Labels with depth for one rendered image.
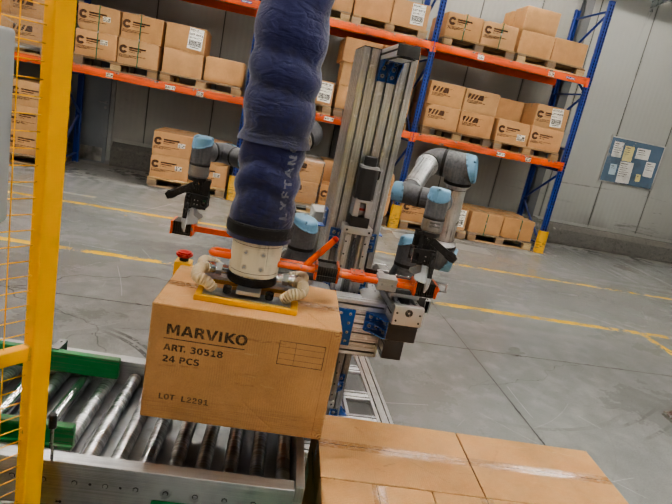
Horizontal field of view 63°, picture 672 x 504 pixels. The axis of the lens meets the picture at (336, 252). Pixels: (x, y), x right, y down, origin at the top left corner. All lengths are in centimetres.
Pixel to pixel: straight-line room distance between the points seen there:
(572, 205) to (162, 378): 1083
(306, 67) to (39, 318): 102
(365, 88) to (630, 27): 1009
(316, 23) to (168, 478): 144
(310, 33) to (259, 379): 108
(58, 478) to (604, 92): 1133
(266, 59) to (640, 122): 1121
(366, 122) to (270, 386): 128
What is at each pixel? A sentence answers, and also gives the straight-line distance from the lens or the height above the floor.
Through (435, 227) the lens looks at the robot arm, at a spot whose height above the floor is 143.
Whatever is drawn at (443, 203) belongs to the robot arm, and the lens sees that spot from 190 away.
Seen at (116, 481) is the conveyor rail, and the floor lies 55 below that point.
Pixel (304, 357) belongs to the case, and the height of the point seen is 97.
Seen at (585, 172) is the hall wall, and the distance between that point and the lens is 1211.
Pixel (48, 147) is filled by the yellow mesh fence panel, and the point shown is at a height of 153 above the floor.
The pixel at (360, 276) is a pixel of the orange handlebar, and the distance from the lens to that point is 191.
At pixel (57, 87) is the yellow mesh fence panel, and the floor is 167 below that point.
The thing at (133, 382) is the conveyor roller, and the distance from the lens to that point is 241.
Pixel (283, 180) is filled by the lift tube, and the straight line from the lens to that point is 177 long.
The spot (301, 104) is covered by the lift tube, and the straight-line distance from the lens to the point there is 175.
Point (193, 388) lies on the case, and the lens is 189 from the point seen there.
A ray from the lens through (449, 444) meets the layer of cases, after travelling 241.
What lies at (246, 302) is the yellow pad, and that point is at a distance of 182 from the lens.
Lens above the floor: 175
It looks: 14 degrees down
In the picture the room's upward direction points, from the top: 12 degrees clockwise
